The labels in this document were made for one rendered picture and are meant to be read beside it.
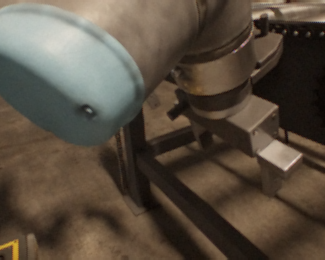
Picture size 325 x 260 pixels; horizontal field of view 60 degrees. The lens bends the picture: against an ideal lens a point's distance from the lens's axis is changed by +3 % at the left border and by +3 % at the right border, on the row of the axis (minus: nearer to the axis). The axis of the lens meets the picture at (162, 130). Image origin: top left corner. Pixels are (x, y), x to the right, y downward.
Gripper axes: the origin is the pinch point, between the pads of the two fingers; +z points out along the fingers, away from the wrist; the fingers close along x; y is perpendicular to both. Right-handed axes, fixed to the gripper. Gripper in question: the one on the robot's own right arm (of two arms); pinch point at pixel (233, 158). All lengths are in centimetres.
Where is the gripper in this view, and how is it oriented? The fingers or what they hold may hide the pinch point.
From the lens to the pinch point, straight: 45.1
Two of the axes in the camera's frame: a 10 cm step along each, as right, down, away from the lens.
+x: 5.9, 4.5, -6.8
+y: -7.5, 6.2, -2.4
